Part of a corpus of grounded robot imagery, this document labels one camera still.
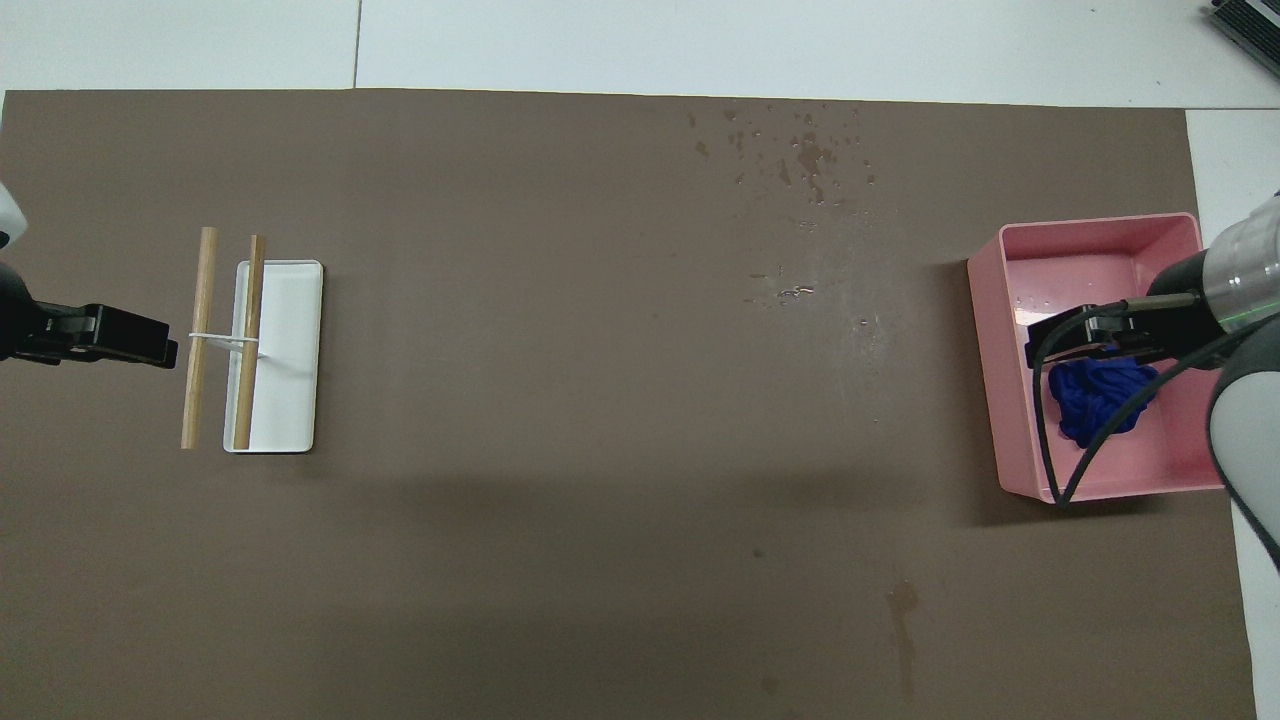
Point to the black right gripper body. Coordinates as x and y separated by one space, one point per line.
1185 325

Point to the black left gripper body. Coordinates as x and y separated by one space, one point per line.
18 315

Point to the blue cloth towel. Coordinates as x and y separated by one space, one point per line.
1095 395

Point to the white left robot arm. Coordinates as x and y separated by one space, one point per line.
8 215

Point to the spilled water drops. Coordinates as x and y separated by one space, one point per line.
812 155

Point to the pink plastic bin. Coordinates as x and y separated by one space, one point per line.
1080 270

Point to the white rack tray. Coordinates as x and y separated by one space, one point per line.
290 350

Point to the grey striped device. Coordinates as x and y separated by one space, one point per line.
1250 20

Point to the brown table mat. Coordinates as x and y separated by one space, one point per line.
500 550

